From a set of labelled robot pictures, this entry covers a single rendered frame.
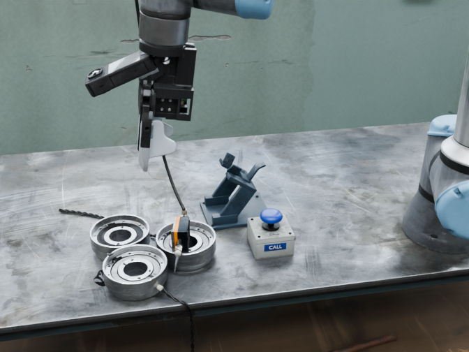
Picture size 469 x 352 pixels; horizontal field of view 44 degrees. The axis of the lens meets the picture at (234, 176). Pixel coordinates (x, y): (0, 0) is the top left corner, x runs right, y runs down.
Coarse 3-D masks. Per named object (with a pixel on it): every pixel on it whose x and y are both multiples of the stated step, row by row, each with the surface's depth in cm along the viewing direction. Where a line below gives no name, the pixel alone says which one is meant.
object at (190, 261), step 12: (168, 228) 105; (192, 228) 106; (204, 228) 105; (156, 240) 100; (192, 240) 104; (168, 252) 98; (204, 252) 98; (168, 264) 100; (180, 264) 98; (192, 264) 98; (204, 264) 101
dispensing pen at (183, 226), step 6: (186, 210) 104; (180, 216) 105; (186, 216) 104; (180, 222) 100; (186, 222) 100; (180, 228) 98; (186, 228) 98; (180, 234) 98; (186, 234) 98; (180, 240) 98; (186, 240) 98; (180, 246) 97; (186, 246) 99; (180, 252) 95; (174, 264) 93; (174, 270) 91
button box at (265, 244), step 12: (252, 228) 103; (264, 228) 103; (276, 228) 102; (288, 228) 103; (252, 240) 104; (264, 240) 101; (276, 240) 101; (288, 240) 102; (264, 252) 102; (276, 252) 102; (288, 252) 103
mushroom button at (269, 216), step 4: (268, 208) 104; (272, 208) 104; (264, 212) 102; (268, 212) 102; (272, 212) 102; (276, 212) 102; (280, 212) 103; (260, 216) 102; (264, 216) 102; (268, 216) 101; (272, 216) 101; (276, 216) 101; (280, 216) 102; (264, 220) 101; (268, 220) 101; (272, 220) 101; (276, 220) 101; (280, 220) 102; (268, 224) 103; (272, 224) 103
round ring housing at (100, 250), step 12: (120, 216) 107; (132, 216) 107; (96, 228) 105; (120, 228) 106; (132, 228) 106; (144, 228) 106; (96, 240) 102; (108, 240) 102; (120, 240) 107; (132, 240) 102; (144, 240) 101; (96, 252) 101; (108, 252) 99
